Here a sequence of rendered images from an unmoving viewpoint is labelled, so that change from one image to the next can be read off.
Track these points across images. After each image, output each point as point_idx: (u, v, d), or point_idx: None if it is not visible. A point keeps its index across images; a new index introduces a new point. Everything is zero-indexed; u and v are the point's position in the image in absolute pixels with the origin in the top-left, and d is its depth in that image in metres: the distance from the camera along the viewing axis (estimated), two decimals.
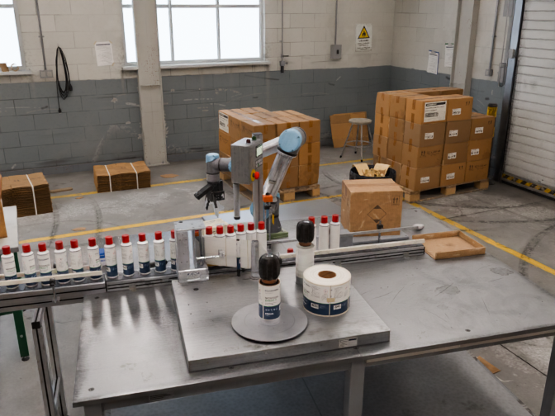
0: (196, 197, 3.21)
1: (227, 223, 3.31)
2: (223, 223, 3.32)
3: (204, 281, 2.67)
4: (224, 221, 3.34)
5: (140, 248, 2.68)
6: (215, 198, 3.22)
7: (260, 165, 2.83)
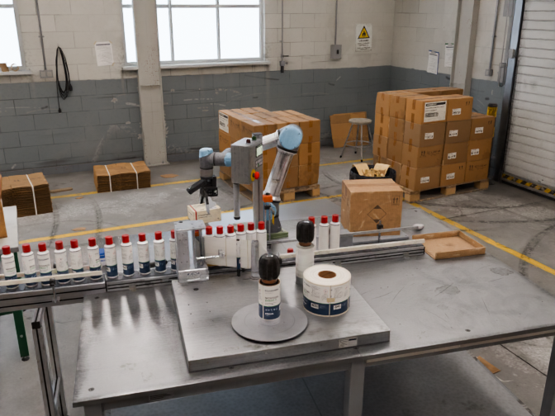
0: (187, 192, 3.16)
1: (219, 206, 3.22)
2: (215, 206, 3.23)
3: (204, 281, 2.67)
4: (216, 205, 3.24)
5: (140, 248, 2.68)
6: (206, 194, 3.16)
7: (260, 165, 2.83)
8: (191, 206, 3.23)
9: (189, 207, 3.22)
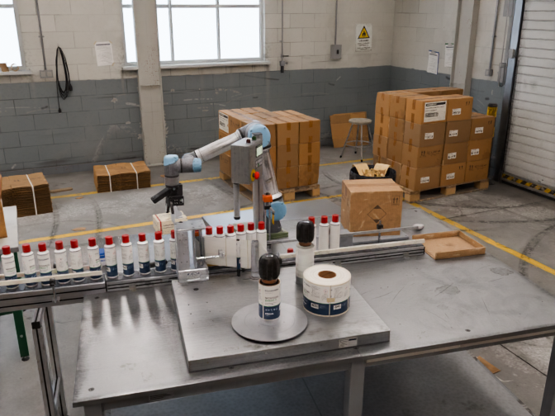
0: (152, 200, 3.01)
1: (185, 216, 3.07)
2: (181, 216, 3.08)
3: (204, 281, 2.67)
4: (183, 215, 3.10)
5: (140, 248, 2.68)
6: (172, 203, 3.01)
7: (260, 165, 2.83)
8: (156, 215, 3.08)
9: (154, 216, 3.07)
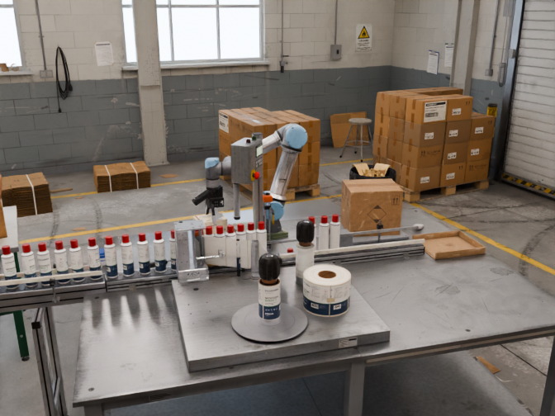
0: (193, 203, 3.09)
1: (225, 218, 3.15)
2: (221, 217, 3.16)
3: (204, 281, 2.67)
4: (223, 216, 3.18)
5: (140, 248, 2.68)
6: (212, 205, 3.09)
7: (260, 165, 2.83)
8: (196, 217, 3.17)
9: (195, 218, 3.15)
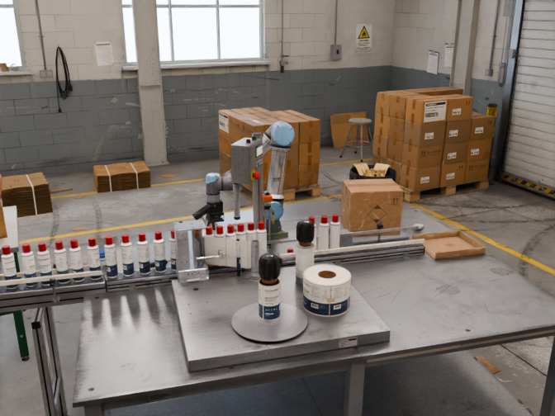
0: (194, 218, 3.12)
1: (225, 232, 3.18)
2: None
3: (204, 281, 2.67)
4: (223, 230, 3.21)
5: (140, 248, 2.68)
6: (213, 219, 3.12)
7: (260, 165, 2.83)
8: None
9: None
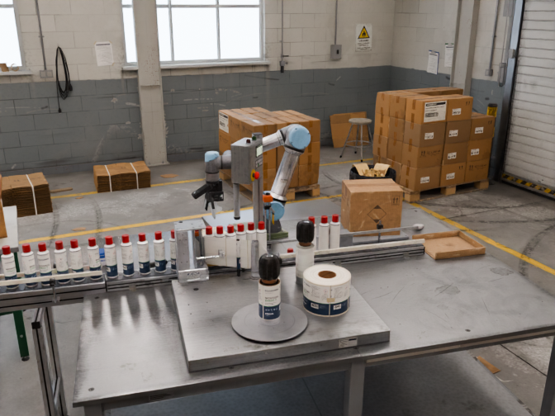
0: (192, 196, 3.08)
1: (225, 232, 3.18)
2: None
3: (204, 281, 2.67)
4: (223, 230, 3.21)
5: (140, 248, 2.68)
6: (212, 198, 3.08)
7: (260, 165, 2.83)
8: None
9: None
